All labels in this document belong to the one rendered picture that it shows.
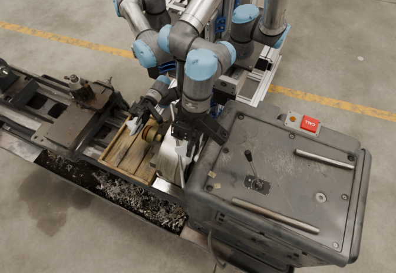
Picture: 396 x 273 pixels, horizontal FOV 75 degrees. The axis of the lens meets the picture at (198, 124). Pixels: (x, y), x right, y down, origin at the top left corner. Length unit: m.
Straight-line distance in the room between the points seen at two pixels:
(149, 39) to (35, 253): 1.88
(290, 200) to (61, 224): 1.88
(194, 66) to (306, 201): 0.60
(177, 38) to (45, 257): 2.02
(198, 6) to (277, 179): 0.62
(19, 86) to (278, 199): 1.55
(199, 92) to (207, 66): 0.07
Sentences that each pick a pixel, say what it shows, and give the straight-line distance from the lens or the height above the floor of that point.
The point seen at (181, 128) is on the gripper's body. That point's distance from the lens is 0.73.
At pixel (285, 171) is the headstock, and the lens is 0.98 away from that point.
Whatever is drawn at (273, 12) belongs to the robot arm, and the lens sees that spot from 1.09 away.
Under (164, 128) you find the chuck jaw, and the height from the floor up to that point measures 1.14.
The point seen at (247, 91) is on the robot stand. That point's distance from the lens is 2.46.
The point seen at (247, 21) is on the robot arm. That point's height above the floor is 1.38.
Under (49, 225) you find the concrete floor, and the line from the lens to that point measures 2.46.
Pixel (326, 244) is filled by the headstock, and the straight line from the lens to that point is 0.96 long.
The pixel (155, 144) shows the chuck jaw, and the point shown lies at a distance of 1.15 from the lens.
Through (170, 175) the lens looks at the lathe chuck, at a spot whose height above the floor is 1.13.
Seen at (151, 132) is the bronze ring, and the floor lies 1.12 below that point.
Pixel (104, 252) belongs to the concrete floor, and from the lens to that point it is 2.25.
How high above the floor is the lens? 2.13
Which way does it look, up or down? 60 degrees down
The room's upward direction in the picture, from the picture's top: 1 degrees counter-clockwise
